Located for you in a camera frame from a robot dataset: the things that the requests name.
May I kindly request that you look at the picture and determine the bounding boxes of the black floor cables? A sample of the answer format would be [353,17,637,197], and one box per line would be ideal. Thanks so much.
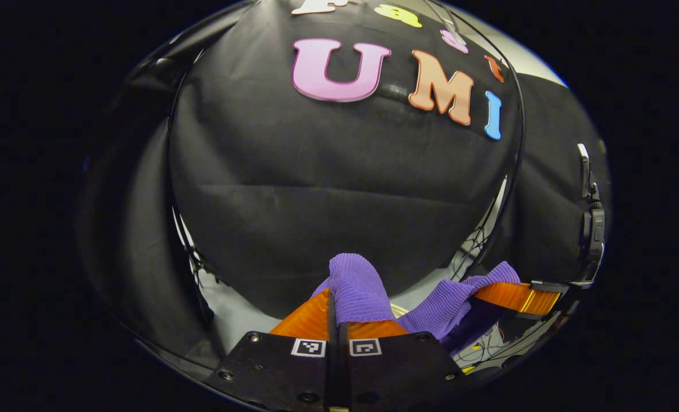
[453,320,546,373]

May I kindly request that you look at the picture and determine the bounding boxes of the black clothes rack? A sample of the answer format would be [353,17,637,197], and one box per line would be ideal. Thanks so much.
[167,0,526,327]

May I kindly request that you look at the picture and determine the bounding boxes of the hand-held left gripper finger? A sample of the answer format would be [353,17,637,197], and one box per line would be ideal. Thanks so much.
[219,288,340,412]
[339,319,472,412]

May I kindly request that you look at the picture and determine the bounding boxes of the black backdrop cloth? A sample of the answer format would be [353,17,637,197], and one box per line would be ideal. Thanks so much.
[79,0,609,367]

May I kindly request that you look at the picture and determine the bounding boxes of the purple ribbed sweater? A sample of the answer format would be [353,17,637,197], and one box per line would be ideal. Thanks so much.
[311,253,522,355]

